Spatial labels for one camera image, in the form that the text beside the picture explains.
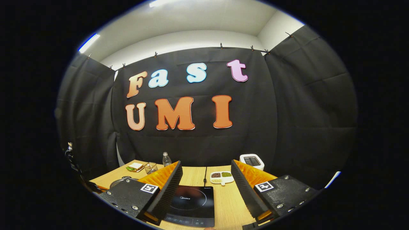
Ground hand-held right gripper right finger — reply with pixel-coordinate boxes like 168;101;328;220
231;159;320;224

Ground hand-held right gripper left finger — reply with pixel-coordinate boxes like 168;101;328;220
100;161;183;224

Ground steel pot with black handle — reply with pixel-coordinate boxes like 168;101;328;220
110;176;141;189

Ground black induction cooktop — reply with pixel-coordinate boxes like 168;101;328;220
164;185;215;228

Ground white divided dish of beans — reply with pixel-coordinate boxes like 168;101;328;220
210;171;235;186

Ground white toaster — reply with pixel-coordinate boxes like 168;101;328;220
239;154;265;171

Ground ceiling light strip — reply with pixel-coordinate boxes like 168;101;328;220
149;0;179;7
78;33;100;53

